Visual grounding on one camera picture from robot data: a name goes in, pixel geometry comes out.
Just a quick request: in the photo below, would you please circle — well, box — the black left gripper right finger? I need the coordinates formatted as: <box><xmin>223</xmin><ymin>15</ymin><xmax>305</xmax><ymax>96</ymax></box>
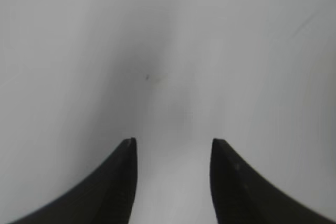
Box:
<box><xmin>209</xmin><ymin>138</ymin><xmax>332</xmax><ymax>224</ymax></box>

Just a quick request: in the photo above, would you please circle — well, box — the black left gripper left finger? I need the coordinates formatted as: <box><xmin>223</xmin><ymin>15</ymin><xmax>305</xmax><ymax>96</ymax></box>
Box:
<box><xmin>14</xmin><ymin>137</ymin><xmax>138</xmax><ymax>224</ymax></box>

